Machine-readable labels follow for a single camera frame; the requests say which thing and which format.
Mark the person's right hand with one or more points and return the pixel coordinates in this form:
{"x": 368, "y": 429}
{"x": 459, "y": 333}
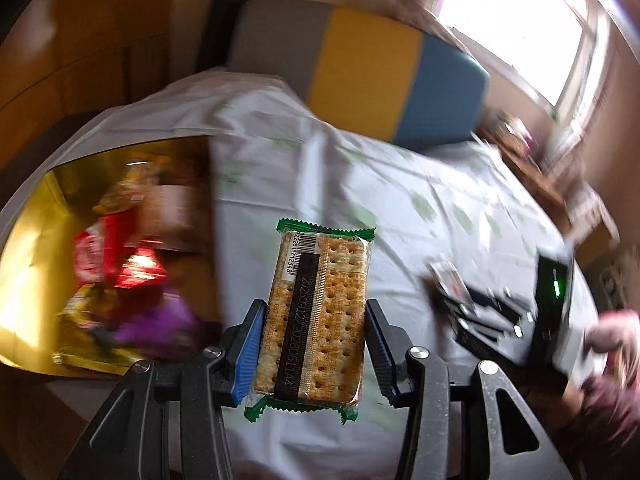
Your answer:
{"x": 616, "y": 336}

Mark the wooden window sill shelf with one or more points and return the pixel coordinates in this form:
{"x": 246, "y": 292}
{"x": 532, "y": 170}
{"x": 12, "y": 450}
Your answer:
{"x": 562, "y": 191}

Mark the grey yellow blue chair back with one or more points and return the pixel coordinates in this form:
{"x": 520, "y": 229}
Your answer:
{"x": 363, "y": 73}

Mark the green cracker packet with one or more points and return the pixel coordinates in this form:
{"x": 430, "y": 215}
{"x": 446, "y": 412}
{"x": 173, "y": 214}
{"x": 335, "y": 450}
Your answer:
{"x": 311, "y": 351}

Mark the wooden panelled cabinet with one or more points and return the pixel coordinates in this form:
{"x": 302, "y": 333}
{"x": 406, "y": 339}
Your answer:
{"x": 67, "y": 57}

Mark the black rolled mat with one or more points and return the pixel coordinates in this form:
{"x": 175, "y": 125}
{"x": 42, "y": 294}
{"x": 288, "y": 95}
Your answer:
{"x": 218, "y": 34}

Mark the long red snack packet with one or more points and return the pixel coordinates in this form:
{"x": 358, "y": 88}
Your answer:
{"x": 101, "y": 249}

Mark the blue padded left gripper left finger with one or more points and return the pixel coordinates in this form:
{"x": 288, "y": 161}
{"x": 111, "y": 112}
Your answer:
{"x": 220, "y": 378}

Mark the purple snack packet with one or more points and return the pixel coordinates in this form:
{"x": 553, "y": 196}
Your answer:
{"x": 167, "y": 332}

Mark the brown pastry clear packet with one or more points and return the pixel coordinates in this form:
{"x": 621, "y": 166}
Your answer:
{"x": 174, "y": 217}

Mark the gold metal tin box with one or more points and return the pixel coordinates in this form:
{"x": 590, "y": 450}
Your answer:
{"x": 37, "y": 256}

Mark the yellow green snack packet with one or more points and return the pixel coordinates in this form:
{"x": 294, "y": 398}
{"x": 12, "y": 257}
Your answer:
{"x": 85, "y": 336}

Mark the red white round-logo packet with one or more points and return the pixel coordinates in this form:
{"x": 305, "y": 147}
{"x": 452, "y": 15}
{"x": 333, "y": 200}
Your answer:
{"x": 142, "y": 268}

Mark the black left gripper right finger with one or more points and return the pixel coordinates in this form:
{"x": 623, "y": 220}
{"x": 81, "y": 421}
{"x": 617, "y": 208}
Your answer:
{"x": 412, "y": 377}

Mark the yellow clear snack packet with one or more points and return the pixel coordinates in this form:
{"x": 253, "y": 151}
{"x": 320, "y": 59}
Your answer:
{"x": 143, "y": 169}

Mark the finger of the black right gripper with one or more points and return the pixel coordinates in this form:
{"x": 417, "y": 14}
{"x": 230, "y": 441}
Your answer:
{"x": 506, "y": 343}
{"x": 480, "y": 306}

